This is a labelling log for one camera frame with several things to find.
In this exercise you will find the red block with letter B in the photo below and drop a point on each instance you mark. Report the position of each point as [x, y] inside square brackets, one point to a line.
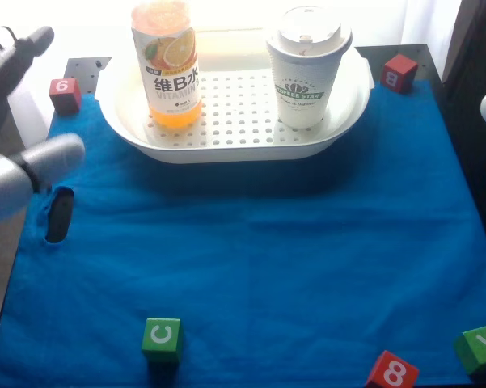
[398, 72]

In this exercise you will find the red block with digit 6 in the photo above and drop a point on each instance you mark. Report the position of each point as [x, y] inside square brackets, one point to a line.
[64, 95]

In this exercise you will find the orange vitamin drink bottle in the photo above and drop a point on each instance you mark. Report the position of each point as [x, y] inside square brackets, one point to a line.
[172, 77]

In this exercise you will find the white plastic well plate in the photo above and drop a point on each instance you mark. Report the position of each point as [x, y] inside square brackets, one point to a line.
[242, 129]

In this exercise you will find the blue table cloth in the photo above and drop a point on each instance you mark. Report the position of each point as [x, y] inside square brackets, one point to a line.
[242, 250]

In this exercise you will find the white paper coffee cup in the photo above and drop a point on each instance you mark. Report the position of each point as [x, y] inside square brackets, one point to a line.
[305, 77]

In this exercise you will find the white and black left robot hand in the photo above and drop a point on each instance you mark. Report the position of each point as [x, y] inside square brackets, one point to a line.
[8, 180]

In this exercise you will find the green block with letter C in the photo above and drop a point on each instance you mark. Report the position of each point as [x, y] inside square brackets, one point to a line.
[161, 339]

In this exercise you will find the red block with digit 8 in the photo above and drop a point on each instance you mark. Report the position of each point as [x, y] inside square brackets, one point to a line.
[392, 372]

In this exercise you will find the green block with letter Y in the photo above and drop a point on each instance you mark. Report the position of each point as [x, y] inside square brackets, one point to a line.
[481, 349]

